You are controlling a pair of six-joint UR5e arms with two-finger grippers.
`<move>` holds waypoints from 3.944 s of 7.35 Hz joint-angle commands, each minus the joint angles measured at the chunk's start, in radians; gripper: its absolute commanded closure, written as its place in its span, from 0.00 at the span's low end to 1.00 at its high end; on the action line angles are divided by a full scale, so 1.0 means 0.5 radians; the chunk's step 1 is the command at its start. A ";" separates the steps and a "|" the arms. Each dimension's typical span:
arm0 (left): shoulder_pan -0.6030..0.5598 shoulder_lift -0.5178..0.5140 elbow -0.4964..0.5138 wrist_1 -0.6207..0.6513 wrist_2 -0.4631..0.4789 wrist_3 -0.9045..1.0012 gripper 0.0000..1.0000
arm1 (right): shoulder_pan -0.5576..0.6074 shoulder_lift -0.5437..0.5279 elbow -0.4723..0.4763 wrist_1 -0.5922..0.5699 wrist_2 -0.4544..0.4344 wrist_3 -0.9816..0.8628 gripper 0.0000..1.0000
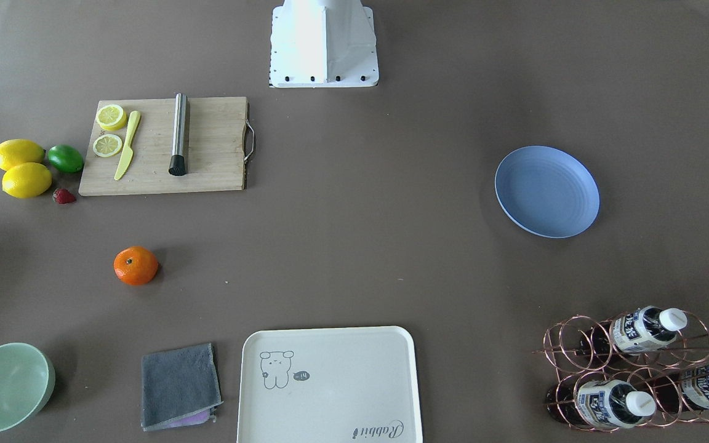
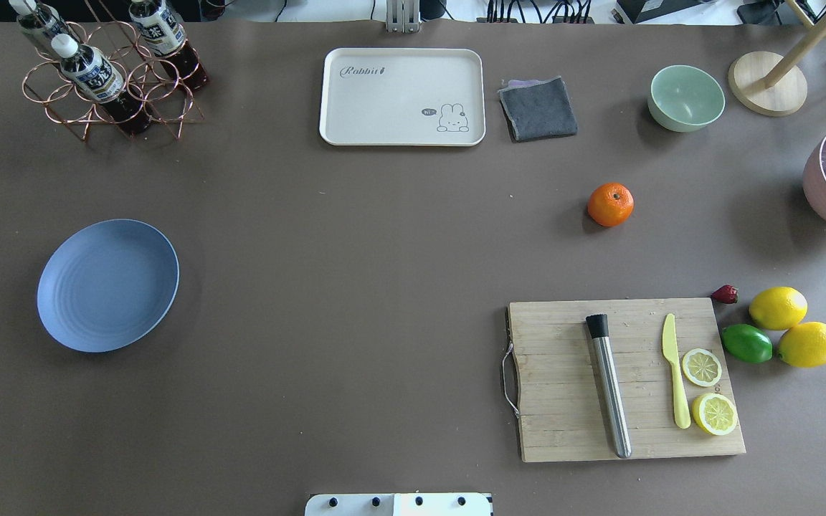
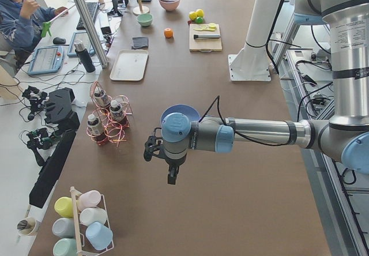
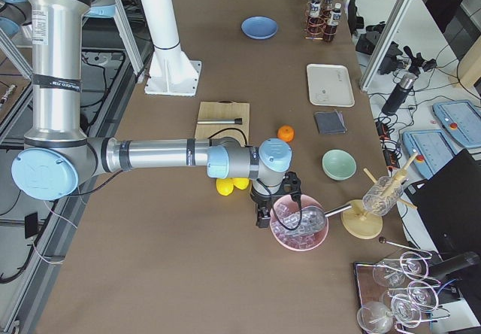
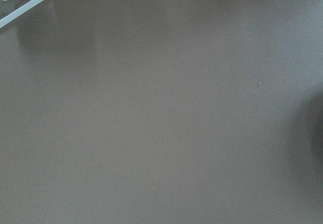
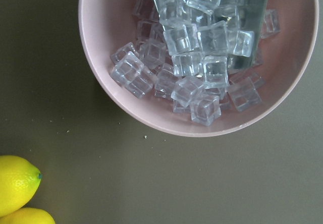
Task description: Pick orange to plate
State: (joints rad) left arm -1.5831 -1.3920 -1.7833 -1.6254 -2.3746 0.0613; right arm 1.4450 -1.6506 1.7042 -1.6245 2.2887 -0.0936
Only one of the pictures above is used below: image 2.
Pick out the orange mandarin fruit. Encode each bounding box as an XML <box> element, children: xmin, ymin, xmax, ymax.
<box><xmin>587</xmin><ymin>182</ymin><xmax>635</xmax><ymax>226</ymax></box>

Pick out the blue round plate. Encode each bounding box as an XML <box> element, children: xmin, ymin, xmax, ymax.
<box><xmin>37</xmin><ymin>219</ymin><xmax>180</xmax><ymax>353</ymax></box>

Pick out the cream rabbit tray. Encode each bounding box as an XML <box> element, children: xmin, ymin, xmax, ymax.
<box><xmin>318</xmin><ymin>48</ymin><xmax>486</xmax><ymax>147</ymax></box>

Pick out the grey folded cloth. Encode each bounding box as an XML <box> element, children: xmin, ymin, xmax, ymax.
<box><xmin>498</xmin><ymin>76</ymin><xmax>578</xmax><ymax>143</ymax></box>

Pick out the steel muddler black tip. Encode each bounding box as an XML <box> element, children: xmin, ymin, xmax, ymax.
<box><xmin>584</xmin><ymin>314</ymin><xmax>632</xmax><ymax>459</ymax></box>

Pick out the bamboo cutting board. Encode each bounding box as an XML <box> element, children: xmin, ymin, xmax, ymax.
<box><xmin>508</xmin><ymin>297</ymin><xmax>746</xmax><ymax>463</ymax></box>

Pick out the white panel with black knobs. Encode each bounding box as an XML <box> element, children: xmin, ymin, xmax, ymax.
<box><xmin>304</xmin><ymin>492</ymin><xmax>494</xmax><ymax>515</ymax></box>

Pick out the upper lemon slice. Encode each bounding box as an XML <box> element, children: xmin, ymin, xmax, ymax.
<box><xmin>680</xmin><ymin>348</ymin><xmax>723</xmax><ymax>388</ymax></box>

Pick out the lemon slice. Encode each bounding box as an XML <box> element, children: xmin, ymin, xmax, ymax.
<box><xmin>680</xmin><ymin>348</ymin><xmax>723</xmax><ymax>388</ymax></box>
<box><xmin>691</xmin><ymin>393</ymin><xmax>739</xmax><ymax>436</ymax></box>

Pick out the yellow plastic knife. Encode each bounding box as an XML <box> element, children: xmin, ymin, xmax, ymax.
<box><xmin>661</xmin><ymin>313</ymin><xmax>691</xmax><ymax>429</ymax></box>

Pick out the mint green bowl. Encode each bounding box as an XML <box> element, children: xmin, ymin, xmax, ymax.
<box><xmin>647</xmin><ymin>64</ymin><xmax>726</xmax><ymax>132</ymax></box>

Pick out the red strawberry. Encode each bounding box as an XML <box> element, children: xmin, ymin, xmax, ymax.
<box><xmin>709</xmin><ymin>284</ymin><xmax>739</xmax><ymax>305</ymax></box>

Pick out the lower lemon slice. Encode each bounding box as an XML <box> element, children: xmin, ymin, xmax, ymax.
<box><xmin>691</xmin><ymin>393</ymin><xmax>739</xmax><ymax>436</ymax></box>

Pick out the right back tea bottle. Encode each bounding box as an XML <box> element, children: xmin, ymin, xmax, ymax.
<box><xmin>128</xmin><ymin>1</ymin><xmax>209</xmax><ymax>92</ymax></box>

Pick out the tea bottle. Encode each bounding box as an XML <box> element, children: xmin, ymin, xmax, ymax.
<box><xmin>9</xmin><ymin>0</ymin><xmax>81</xmax><ymax>56</ymax></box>
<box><xmin>128</xmin><ymin>1</ymin><xmax>209</xmax><ymax>92</ymax></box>
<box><xmin>50</xmin><ymin>34</ymin><xmax>151</xmax><ymax>135</ymax></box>

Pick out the green lime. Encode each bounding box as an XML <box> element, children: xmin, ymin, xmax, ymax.
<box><xmin>720</xmin><ymin>323</ymin><xmax>774</xmax><ymax>363</ymax></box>

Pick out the upper whole lemon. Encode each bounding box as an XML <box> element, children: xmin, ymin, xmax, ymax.
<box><xmin>749</xmin><ymin>285</ymin><xmax>807</xmax><ymax>330</ymax></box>

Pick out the whole lemon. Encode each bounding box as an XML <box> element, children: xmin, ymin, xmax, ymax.
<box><xmin>777</xmin><ymin>321</ymin><xmax>826</xmax><ymax>367</ymax></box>
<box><xmin>749</xmin><ymin>285</ymin><xmax>807</xmax><ymax>330</ymax></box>

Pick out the front tea bottle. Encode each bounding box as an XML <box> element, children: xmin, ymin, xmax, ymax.
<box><xmin>50</xmin><ymin>34</ymin><xmax>151</xmax><ymax>135</ymax></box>

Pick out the wooden stand with round base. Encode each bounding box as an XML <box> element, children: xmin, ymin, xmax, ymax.
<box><xmin>728</xmin><ymin>1</ymin><xmax>826</xmax><ymax>117</ymax></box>

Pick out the lower whole lemon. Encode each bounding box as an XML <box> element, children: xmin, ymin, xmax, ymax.
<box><xmin>777</xmin><ymin>321</ymin><xmax>826</xmax><ymax>367</ymax></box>

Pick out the left back tea bottle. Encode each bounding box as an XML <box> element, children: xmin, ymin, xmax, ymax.
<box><xmin>9</xmin><ymin>0</ymin><xmax>81</xmax><ymax>56</ymax></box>

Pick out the grey metal bracket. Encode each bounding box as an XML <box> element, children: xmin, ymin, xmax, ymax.
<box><xmin>386</xmin><ymin>0</ymin><xmax>422</xmax><ymax>34</ymax></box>

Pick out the copper wire bottle rack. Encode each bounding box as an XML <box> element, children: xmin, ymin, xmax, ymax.
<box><xmin>21</xmin><ymin>1</ymin><xmax>203</xmax><ymax>141</ymax></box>

